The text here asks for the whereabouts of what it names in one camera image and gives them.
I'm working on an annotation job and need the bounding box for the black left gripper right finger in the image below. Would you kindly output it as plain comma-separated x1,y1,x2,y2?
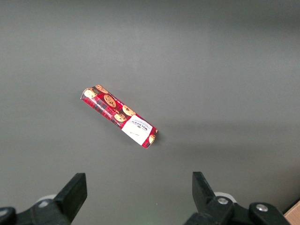
185,172,235,225

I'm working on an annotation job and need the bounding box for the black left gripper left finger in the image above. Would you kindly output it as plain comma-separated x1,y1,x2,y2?
16,172,88,225

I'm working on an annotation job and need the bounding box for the wooden drawer cabinet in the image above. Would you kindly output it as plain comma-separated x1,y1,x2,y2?
282,198,300,225

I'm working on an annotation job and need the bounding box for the red tartan cookie box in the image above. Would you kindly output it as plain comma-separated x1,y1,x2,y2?
79,84,158,150

